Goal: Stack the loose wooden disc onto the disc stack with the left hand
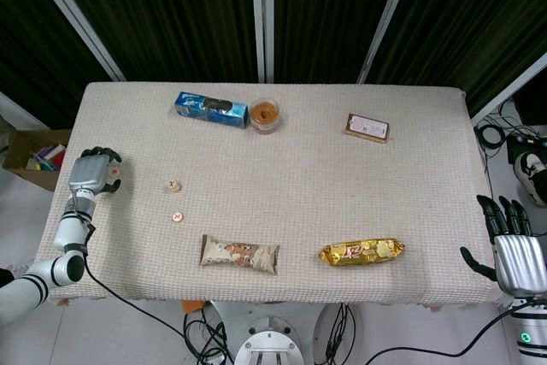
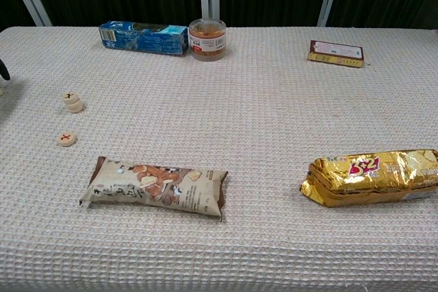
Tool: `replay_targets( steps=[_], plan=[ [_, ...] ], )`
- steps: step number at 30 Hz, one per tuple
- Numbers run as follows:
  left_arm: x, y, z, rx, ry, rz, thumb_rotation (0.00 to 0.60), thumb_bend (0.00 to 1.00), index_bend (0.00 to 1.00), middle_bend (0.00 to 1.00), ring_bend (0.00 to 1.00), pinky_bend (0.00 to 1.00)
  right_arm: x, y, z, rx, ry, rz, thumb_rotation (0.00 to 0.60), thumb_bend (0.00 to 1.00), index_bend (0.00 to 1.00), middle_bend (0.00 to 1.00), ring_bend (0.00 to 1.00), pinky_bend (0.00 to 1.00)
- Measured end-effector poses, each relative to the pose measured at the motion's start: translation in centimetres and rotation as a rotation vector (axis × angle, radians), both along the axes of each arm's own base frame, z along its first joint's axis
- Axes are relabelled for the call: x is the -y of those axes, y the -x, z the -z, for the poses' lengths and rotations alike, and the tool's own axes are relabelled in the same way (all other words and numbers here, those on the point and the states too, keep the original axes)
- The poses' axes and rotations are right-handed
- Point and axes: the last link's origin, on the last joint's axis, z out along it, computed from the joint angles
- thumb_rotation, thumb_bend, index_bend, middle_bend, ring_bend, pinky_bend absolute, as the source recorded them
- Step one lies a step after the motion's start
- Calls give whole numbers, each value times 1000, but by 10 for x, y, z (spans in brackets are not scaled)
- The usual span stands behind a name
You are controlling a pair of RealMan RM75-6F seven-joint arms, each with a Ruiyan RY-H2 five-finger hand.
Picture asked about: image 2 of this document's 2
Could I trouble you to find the clear plastic snack jar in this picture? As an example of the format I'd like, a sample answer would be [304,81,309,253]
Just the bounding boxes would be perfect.
[188,18,227,63]

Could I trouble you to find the red and yellow box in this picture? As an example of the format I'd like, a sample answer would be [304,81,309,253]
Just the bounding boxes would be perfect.
[307,40,365,68]

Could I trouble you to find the wooden chess piece cross mark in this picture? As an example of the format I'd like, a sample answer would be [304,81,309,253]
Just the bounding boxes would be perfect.
[57,132,77,148]

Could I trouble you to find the gold foil cracker pack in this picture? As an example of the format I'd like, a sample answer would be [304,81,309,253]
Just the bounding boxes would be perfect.
[300,148,438,209]

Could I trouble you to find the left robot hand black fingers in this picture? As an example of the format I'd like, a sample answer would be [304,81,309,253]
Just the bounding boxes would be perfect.
[0,58,11,82]

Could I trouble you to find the beige snack bag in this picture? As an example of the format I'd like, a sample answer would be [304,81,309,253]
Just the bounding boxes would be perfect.
[79,155,229,222]

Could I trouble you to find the blue cookie box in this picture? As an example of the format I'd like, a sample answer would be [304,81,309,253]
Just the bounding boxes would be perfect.
[99,20,190,56]

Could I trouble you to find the beige waffle tablecloth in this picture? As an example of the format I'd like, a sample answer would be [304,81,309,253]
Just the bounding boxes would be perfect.
[0,26,438,292]

